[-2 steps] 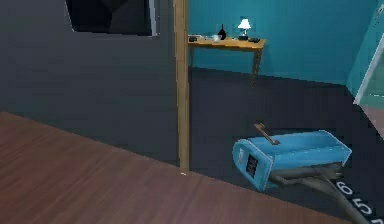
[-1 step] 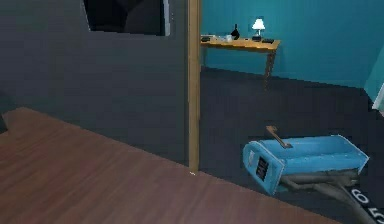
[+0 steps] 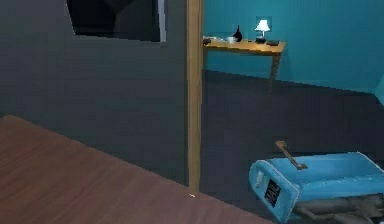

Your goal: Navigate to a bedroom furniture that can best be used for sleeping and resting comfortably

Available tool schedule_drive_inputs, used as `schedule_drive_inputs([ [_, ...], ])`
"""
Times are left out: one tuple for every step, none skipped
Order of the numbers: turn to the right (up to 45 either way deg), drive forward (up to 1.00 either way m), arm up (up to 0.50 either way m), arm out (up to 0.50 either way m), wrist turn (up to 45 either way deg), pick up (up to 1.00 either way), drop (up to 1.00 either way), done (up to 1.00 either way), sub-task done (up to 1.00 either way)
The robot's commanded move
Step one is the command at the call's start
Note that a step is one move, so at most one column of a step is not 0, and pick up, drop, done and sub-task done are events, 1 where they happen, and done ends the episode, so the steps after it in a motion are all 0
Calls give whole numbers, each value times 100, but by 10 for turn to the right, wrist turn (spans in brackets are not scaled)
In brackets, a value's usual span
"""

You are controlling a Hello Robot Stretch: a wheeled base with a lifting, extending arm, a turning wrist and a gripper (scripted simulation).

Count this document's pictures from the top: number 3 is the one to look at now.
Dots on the small dark object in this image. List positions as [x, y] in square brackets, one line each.
[206, 41]

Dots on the white cup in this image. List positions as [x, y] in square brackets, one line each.
[230, 39]

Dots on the wooden side table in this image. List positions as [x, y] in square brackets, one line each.
[246, 46]

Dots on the black vase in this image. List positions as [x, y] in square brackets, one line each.
[237, 34]

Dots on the small black flat object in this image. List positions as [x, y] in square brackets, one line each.
[272, 42]

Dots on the brown mailbox flag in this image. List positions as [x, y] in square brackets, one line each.
[289, 156]

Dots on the white table lamp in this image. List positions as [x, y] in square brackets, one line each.
[262, 28]

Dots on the blue mailbox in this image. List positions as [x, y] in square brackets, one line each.
[320, 181]

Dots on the grey rock base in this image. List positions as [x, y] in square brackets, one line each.
[343, 210]

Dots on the wooden door frame post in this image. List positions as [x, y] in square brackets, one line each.
[194, 100]

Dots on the dark framed wall picture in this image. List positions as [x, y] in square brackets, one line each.
[116, 18]

